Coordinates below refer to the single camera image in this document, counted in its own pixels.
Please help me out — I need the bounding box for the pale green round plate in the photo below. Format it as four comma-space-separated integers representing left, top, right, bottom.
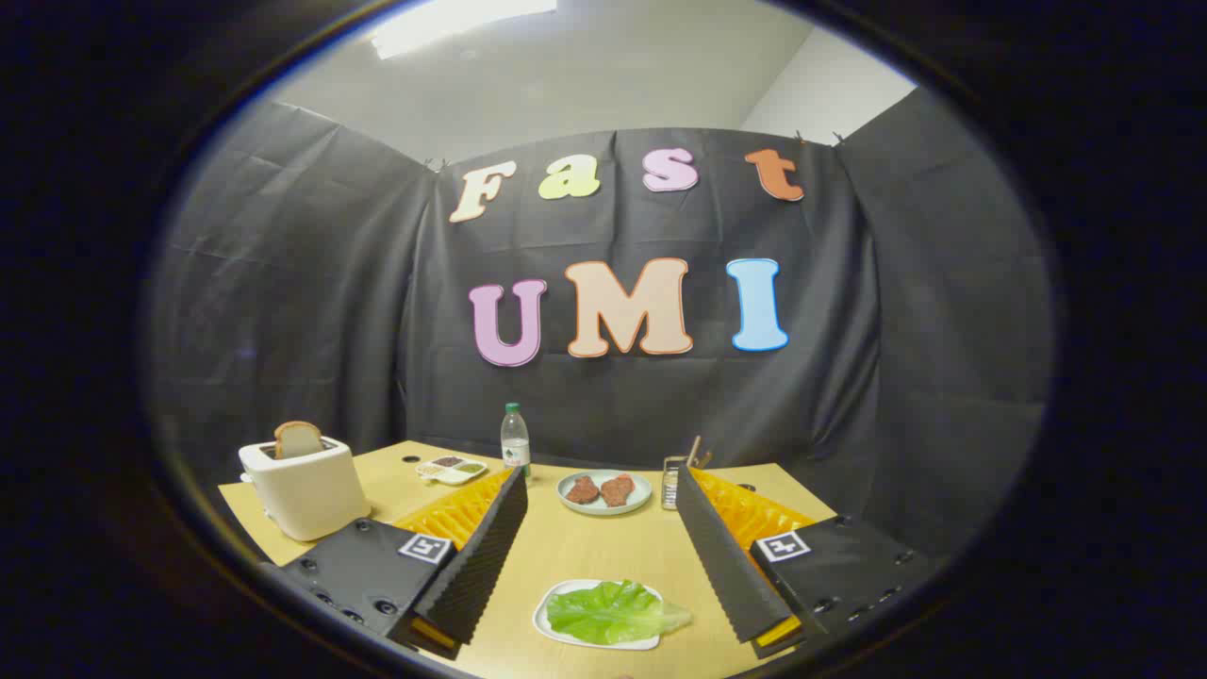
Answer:
556, 469, 653, 516

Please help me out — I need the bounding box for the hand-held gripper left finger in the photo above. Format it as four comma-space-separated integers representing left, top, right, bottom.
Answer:
259, 467, 529, 661

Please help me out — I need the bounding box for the black backdrop cloth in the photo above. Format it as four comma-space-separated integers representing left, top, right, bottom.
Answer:
146, 87, 1055, 567

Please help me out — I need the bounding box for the cream white toaster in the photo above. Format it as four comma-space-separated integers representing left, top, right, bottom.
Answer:
238, 436, 372, 542

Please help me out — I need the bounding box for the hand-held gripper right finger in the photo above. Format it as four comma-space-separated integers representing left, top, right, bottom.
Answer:
675, 464, 930, 659

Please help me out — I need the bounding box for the ceiling light panel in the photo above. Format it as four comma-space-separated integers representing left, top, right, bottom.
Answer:
370, 0, 557, 60

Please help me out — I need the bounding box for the green lettuce leaf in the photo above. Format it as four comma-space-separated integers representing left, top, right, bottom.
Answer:
547, 580, 692, 646

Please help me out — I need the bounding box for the white divided seasoning dish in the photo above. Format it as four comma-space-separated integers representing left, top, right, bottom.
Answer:
416, 455, 489, 487

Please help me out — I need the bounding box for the brown bread slice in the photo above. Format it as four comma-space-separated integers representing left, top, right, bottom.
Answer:
273, 421, 323, 461

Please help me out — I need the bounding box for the glass jar with wooden sticks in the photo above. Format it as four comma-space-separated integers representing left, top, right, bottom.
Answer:
662, 436, 713, 511

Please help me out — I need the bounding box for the clear plastic water bottle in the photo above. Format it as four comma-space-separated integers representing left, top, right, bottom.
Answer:
500, 403, 532, 480

